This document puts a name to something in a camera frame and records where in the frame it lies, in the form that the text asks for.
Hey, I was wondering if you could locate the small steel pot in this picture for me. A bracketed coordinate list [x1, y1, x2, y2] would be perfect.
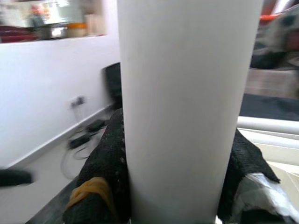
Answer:
[39, 23, 68, 40]

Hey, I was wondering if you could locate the shiny black bag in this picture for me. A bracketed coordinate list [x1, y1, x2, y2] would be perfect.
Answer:
[250, 6, 299, 70]

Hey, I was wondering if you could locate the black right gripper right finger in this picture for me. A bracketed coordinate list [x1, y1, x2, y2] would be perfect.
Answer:
[217, 128, 294, 224]

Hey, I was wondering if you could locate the black power strip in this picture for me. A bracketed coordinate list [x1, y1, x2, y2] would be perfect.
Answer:
[69, 134, 91, 149]

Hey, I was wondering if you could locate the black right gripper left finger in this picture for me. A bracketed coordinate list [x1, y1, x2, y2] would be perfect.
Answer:
[62, 107, 131, 224]

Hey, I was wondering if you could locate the dark red pot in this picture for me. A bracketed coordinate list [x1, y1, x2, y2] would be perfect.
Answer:
[0, 25, 37, 43]

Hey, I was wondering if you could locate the beige tub orange lid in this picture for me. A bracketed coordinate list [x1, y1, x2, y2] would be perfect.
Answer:
[66, 22, 87, 38]

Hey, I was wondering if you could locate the yellow rubber band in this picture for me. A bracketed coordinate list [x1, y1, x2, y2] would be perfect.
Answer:
[65, 176, 119, 217]

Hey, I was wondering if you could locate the white plastic children table top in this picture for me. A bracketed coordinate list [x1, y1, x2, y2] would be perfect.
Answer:
[231, 128, 299, 224]

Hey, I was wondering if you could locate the beige cloth covered table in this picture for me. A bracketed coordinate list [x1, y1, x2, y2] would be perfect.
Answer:
[244, 68, 299, 98]

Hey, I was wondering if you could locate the white wall socket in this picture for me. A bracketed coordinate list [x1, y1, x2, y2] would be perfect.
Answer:
[70, 95, 86, 107]

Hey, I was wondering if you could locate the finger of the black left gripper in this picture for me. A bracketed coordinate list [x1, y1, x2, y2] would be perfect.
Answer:
[0, 168, 33, 187]

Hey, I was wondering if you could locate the orange plastic bin lid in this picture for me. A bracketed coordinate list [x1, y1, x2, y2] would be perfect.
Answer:
[258, 13, 282, 21]

